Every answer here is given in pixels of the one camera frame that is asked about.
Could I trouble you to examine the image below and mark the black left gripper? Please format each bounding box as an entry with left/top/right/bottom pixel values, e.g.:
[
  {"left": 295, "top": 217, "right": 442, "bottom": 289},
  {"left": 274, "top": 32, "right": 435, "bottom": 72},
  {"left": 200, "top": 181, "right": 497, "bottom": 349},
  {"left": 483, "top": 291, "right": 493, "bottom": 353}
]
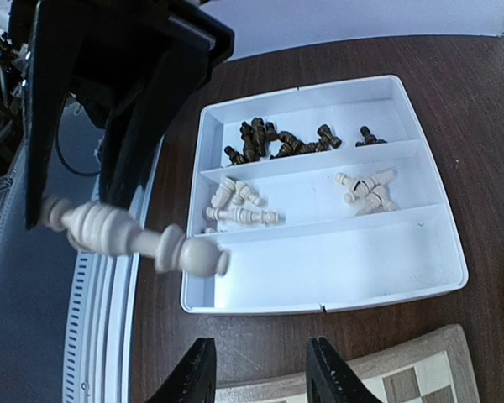
[{"left": 23, "top": 1, "right": 234, "bottom": 229}]

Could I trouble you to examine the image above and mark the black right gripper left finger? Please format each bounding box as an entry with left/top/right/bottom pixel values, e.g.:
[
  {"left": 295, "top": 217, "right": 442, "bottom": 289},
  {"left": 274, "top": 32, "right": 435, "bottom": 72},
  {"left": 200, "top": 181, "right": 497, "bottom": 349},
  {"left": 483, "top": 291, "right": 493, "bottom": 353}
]
[{"left": 149, "top": 338, "right": 217, "bottom": 403}]

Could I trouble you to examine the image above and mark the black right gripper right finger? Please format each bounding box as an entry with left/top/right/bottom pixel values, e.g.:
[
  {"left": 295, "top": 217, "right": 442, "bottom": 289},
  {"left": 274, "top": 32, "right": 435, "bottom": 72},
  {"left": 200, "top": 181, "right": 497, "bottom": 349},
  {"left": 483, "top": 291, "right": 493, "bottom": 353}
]
[{"left": 305, "top": 337, "right": 378, "bottom": 403}]

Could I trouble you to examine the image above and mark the wooden chess board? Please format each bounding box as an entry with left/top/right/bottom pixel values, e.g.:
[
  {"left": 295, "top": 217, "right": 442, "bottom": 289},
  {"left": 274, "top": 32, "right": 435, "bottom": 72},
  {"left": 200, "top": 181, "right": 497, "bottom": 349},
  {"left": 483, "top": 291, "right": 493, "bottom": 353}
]
[{"left": 215, "top": 324, "right": 480, "bottom": 402}]

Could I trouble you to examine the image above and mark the pile of white chess pieces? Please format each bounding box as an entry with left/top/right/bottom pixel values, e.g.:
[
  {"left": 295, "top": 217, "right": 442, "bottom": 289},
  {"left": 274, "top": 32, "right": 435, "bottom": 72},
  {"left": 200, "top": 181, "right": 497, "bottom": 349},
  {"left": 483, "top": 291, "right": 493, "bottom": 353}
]
[{"left": 202, "top": 176, "right": 285, "bottom": 233}]

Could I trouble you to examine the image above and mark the pile of dark chess pieces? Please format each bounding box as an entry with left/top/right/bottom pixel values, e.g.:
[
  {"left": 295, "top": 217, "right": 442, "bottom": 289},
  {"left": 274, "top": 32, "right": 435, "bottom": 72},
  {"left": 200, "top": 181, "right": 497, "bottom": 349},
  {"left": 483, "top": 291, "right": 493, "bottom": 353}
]
[{"left": 223, "top": 116, "right": 388, "bottom": 167}]

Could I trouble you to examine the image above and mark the white compartment tray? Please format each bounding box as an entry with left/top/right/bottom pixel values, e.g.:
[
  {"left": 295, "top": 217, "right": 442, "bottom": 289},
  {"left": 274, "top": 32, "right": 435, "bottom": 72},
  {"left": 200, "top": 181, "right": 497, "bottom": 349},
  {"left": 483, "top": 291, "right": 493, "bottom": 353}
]
[{"left": 181, "top": 75, "right": 469, "bottom": 315}]

